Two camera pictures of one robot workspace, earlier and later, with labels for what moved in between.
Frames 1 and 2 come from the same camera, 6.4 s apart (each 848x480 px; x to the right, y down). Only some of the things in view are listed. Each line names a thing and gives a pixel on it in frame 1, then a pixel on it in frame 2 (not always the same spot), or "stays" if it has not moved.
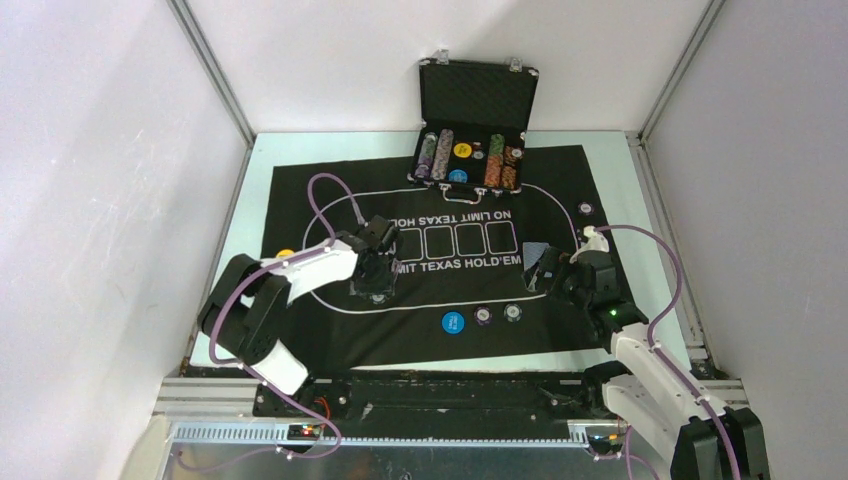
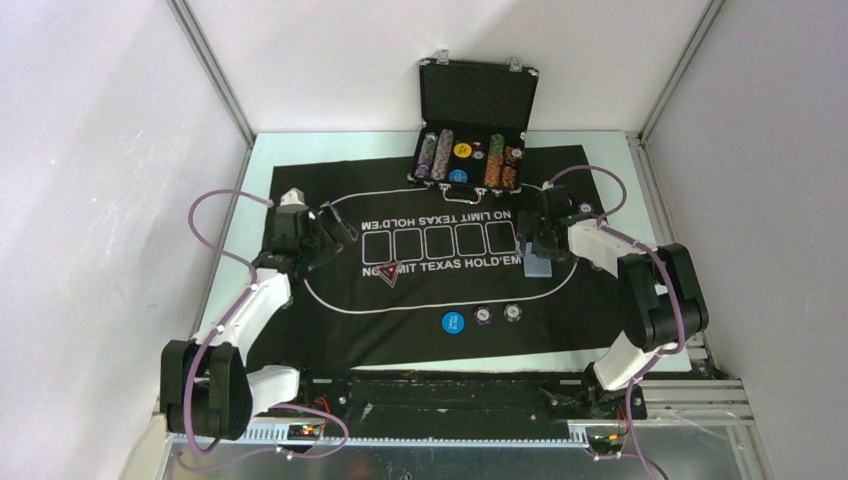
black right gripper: (547, 261) to (531, 223)
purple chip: (586, 208) stays
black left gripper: (384, 286) to (339, 232)
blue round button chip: (453, 322) stays
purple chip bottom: (483, 315) stays
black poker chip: (512, 312) stays
